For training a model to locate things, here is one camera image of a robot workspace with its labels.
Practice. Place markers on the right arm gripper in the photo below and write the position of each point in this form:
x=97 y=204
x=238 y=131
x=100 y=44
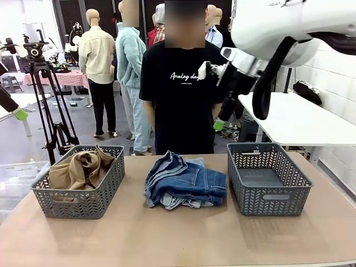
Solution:
x=236 y=89

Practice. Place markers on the dark blue denim jeans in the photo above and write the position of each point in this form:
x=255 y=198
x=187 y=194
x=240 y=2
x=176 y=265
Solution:
x=189 y=180

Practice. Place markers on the tan garment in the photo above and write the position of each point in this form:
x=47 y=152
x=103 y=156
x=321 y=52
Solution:
x=72 y=169

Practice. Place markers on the person's right forearm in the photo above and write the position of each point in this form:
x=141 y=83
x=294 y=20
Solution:
x=149 y=114

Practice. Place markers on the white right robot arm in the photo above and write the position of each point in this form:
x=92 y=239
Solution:
x=278 y=22

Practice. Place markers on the person's left forearm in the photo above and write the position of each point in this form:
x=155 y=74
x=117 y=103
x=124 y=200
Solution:
x=217 y=109

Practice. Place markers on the white side table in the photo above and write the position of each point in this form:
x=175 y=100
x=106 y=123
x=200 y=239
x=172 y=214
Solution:
x=25 y=100

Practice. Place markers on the shoes on floor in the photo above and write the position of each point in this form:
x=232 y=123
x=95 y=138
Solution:
x=231 y=133

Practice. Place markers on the grey stool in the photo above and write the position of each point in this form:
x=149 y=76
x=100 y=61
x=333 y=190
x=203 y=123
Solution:
x=11 y=83

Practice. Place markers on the person in black T-shirt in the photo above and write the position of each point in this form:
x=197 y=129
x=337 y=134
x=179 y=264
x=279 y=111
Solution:
x=180 y=116

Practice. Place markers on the table with pink checkered cloth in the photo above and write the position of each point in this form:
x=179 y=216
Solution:
x=69 y=79

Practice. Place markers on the clear plastic storage box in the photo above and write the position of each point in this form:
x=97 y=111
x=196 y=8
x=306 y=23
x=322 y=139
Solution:
x=19 y=178

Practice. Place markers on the black light stand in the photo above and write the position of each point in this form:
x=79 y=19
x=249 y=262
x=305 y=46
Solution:
x=287 y=80

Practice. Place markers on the mannequin in light blue shirt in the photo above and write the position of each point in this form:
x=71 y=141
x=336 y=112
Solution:
x=214 y=36

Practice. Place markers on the black bag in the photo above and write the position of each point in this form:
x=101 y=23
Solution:
x=306 y=91

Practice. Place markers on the light blue denim jeans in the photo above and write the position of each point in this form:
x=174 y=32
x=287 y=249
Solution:
x=178 y=204

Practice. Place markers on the white and black background device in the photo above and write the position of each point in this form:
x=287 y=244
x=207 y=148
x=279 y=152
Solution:
x=75 y=30

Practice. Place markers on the grey plastic lattice basket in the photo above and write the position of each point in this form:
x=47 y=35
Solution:
x=272 y=207
x=83 y=207

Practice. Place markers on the mannequin in cream jacket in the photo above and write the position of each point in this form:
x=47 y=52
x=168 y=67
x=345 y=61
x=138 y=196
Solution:
x=97 y=50

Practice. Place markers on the mannequin in plaid shirt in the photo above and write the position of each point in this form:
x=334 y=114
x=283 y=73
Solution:
x=160 y=33

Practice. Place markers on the mannequin in red top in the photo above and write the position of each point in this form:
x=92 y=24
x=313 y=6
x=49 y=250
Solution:
x=151 y=39

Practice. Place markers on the mannequin in blue fleece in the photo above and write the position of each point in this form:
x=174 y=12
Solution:
x=129 y=61

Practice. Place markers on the black camera tripod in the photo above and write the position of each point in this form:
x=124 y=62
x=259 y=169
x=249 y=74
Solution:
x=34 y=53

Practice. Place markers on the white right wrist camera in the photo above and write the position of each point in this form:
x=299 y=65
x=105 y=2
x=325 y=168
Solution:
x=205 y=69

